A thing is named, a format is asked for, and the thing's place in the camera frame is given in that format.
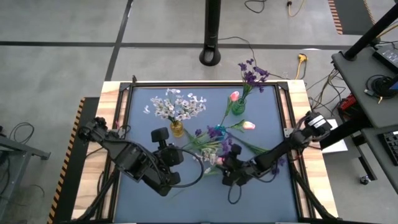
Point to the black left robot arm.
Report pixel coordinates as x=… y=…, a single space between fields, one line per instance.
x=130 y=155

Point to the yellow glass vase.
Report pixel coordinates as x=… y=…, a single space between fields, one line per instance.
x=177 y=130

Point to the white paper sheet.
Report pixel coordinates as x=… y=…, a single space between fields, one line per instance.
x=337 y=144

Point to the blue-grey table mat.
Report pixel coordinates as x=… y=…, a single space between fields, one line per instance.
x=149 y=205

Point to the black floor mat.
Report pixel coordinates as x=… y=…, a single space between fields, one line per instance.
x=354 y=15
x=66 y=199

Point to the green glass vase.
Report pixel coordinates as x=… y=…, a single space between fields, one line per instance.
x=238 y=107

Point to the grey desk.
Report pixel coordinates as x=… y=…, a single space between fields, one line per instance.
x=357 y=93

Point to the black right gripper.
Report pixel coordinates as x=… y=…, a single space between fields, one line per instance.
x=239 y=169

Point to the black table frame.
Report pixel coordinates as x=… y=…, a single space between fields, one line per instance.
x=199 y=84

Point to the yellow power plug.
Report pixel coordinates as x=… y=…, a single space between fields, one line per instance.
x=302 y=57

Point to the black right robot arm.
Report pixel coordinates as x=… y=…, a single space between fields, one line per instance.
x=280 y=152

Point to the black diagonal pole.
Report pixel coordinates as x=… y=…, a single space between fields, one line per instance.
x=370 y=32

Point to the black keyboard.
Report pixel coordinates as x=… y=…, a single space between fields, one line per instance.
x=390 y=147

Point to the pink artificial tulip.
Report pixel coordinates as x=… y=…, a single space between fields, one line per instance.
x=219 y=160
x=248 y=125
x=234 y=96

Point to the yellow-black hazard tape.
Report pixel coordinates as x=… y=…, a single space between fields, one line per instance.
x=66 y=158
x=335 y=15

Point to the red box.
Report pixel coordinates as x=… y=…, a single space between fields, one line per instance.
x=348 y=102

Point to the black pole stand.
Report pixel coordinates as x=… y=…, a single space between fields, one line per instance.
x=213 y=25

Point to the black caster wheel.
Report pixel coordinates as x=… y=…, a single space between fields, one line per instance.
x=365 y=180

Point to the black support strut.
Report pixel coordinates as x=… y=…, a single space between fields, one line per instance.
x=306 y=193
x=99 y=193

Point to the blue glass vase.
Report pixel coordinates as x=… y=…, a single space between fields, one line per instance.
x=221 y=128

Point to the small red tag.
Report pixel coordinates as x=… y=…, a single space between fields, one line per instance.
x=117 y=124

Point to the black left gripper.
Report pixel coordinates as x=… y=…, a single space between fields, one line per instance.
x=169 y=157

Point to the black desk device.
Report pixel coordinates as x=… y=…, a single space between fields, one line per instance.
x=388 y=56

